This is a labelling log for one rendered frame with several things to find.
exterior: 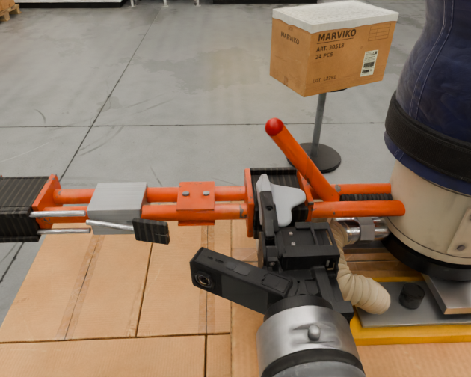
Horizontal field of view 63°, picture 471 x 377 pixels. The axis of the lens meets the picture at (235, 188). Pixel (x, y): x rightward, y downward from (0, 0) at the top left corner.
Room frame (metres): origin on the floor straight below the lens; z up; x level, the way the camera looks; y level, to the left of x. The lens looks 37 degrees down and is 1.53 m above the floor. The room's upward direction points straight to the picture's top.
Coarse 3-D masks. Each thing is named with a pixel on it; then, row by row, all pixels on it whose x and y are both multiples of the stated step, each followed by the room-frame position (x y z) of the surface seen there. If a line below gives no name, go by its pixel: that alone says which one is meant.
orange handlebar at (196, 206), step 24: (72, 192) 0.42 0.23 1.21; (168, 192) 0.42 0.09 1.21; (192, 192) 0.41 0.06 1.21; (216, 192) 0.42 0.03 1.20; (240, 192) 0.42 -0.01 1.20; (312, 192) 0.43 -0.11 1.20; (336, 192) 0.43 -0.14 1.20; (360, 192) 0.43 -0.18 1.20; (384, 192) 0.43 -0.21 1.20; (144, 216) 0.38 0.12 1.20; (168, 216) 0.38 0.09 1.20; (192, 216) 0.38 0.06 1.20; (216, 216) 0.38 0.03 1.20; (240, 216) 0.38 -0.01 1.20; (312, 216) 0.38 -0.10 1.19; (336, 216) 0.39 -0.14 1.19; (360, 216) 0.39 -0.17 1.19; (384, 216) 0.39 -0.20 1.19
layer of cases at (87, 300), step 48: (48, 240) 0.99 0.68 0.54; (96, 240) 0.99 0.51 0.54; (192, 240) 0.99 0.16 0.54; (48, 288) 0.78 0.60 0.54; (96, 288) 0.78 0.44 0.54; (144, 288) 0.79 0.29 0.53; (192, 288) 0.78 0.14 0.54; (0, 336) 0.61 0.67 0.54; (48, 336) 0.61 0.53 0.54; (96, 336) 0.61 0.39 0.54; (144, 336) 0.61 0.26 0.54; (192, 336) 0.61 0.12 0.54
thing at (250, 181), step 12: (252, 168) 0.46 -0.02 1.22; (264, 168) 0.46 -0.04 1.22; (276, 168) 0.46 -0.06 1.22; (288, 168) 0.46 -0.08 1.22; (252, 180) 0.44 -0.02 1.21; (276, 180) 0.44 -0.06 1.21; (288, 180) 0.44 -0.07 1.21; (300, 180) 0.43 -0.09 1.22; (252, 192) 0.40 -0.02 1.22; (252, 204) 0.37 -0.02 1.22; (300, 204) 0.39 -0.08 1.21; (312, 204) 0.37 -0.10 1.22; (252, 216) 0.37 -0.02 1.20; (300, 216) 0.37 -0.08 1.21; (252, 228) 0.37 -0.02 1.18
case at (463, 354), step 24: (240, 240) 0.47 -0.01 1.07; (360, 264) 0.41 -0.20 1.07; (384, 264) 0.41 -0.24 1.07; (240, 312) 0.32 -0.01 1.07; (240, 336) 0.29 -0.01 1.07; (240, 360) 0.25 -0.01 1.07; (384, 360) 0.25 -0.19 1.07; (408, 360) 0.25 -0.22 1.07; (432, 360) 0.25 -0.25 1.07; (456, 360) 0.25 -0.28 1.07
